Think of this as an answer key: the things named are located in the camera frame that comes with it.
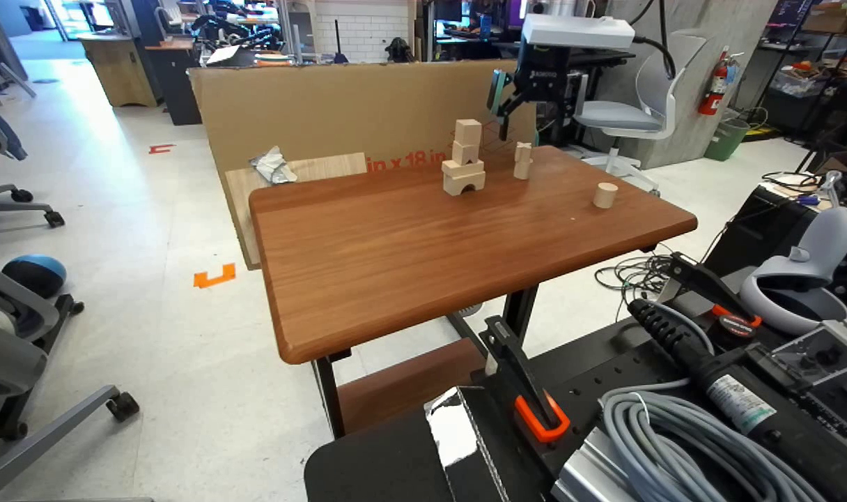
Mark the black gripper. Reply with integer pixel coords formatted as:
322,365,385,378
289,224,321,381
494,46,576,145

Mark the grey chair with castors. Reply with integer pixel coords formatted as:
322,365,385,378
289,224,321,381
0,249,144,502

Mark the large cardboard box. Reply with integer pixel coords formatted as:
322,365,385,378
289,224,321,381
186,60,540,273

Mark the wooden arch block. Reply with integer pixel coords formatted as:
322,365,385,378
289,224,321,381
437,157,490,201

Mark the wooden cube block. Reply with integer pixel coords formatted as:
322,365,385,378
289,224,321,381
451,118,484,155

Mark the white VR controller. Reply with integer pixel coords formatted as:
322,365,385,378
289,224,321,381
735,203,847,340

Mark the black table leg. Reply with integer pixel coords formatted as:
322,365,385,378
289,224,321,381
313,348,347,442
498,283,543,355

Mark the teal object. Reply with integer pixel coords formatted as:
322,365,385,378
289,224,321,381
484,68,513,118

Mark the black ribbed cable connector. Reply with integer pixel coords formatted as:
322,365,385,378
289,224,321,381
625,295,779,439

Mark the wide wooden cylinder block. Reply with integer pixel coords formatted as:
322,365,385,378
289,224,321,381
591,180,622,213

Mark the coiled grey cable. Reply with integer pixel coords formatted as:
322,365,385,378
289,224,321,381
593,382,831,502

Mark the crumpled white paper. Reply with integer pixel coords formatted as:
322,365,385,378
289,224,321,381
249,143,304,189

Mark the red fire extinguisher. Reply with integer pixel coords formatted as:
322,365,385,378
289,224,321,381
697,49,733,120

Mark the white swivel chair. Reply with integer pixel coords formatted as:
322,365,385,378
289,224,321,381
573,31,682,180

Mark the black clamp with orange grip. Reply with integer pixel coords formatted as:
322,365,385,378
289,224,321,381
480,314,576,450
665,252,768,340

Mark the small wooden block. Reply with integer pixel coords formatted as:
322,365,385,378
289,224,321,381
449,139,480,171

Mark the dark office chair base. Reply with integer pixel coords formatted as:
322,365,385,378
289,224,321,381
0,86,69,231

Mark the wooden lower shelf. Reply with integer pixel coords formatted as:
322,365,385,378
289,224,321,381
334,339,490,439

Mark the green bin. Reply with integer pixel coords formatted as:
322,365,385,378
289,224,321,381
703,106,751,166

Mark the clear plastic box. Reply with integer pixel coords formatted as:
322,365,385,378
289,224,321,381
771,319,847,390

